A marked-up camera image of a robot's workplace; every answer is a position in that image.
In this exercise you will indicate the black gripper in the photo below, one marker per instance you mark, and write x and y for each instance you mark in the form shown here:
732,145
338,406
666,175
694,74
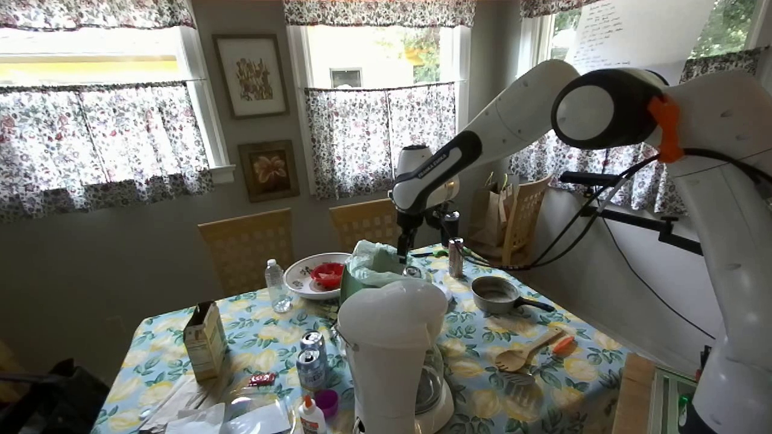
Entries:
440,217

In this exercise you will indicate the silver drink can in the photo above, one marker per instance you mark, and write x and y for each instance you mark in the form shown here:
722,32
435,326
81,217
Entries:
456,257

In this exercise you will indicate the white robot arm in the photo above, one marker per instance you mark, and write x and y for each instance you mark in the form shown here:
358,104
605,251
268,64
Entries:
715,134

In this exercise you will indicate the white bin with green liner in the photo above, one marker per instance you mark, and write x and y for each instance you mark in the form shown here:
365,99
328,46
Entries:
371,267

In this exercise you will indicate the green marker pen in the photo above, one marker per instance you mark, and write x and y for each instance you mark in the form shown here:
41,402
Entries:
432,251

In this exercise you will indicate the wooden chair right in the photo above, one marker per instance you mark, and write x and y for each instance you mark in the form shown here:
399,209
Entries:
371,221

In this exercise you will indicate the wooden chair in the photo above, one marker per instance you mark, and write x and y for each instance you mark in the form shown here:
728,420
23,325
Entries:
371,221
240,247

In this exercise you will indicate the metal saucepan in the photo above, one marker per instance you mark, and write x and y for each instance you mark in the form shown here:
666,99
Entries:
498,294

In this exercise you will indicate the white plate with red food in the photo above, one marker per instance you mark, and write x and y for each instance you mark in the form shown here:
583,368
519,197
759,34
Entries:
318,276

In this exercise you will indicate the wooden spoon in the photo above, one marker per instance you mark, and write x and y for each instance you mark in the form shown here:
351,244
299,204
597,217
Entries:
516,357

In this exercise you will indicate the white coffee maker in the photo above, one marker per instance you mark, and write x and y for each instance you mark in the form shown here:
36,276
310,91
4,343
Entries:
386,335

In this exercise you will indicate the clear plastic bottle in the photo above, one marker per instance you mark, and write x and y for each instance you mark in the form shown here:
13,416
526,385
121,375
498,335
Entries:
276,285

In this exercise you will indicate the framed floral picture lower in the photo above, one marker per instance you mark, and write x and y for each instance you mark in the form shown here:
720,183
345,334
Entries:
268,170

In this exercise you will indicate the framed floral picture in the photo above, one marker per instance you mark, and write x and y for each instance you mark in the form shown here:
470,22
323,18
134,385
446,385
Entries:
252,75
268,170

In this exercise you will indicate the small decorated can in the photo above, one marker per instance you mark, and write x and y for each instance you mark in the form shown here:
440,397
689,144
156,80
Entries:
311,363

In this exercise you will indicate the wooden chair left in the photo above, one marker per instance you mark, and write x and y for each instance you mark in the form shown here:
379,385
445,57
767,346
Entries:
240,247

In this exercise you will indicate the lemon print tablecloth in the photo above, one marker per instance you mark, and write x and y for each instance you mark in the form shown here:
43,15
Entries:
564,390

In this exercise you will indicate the white glue bottle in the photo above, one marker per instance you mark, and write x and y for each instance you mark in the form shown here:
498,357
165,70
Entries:
311,419

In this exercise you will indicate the framed floral picture upper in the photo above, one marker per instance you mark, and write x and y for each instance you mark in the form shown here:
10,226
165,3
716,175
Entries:
252,75

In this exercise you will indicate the green carton box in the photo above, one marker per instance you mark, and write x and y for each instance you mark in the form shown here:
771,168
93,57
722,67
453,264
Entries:
205,346

